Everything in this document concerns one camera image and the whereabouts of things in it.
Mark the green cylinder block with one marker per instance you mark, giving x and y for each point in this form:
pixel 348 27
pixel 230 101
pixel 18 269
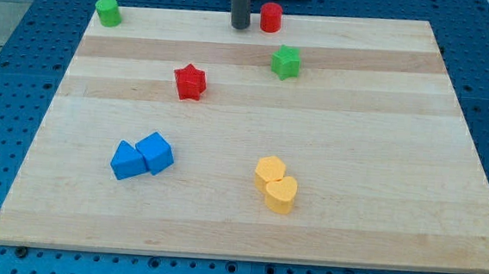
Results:
pixel 108 12

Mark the yellow hexagon block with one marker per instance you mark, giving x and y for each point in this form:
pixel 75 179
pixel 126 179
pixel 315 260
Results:
pixel 268 169

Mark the blue cube block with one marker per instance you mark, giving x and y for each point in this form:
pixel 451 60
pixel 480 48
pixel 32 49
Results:
pixel 157 153

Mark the yellow heart block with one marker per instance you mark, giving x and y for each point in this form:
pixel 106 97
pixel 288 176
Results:
pixel 279 195

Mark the blue triangle block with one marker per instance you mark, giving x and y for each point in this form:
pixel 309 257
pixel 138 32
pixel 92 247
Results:
pixel 127 161

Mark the red cylinder block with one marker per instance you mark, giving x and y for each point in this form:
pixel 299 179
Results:
pixel 271 17

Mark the light wooden board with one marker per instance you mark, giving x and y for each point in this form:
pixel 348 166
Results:
pixel 388 175

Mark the red star block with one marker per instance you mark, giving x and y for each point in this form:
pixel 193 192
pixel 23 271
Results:
pixel 190 82

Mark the green star block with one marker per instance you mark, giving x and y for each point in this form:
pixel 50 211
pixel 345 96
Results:
pixel 285 62

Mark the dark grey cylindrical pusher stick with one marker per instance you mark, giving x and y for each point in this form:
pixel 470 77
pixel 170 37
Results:
pixel 240 14

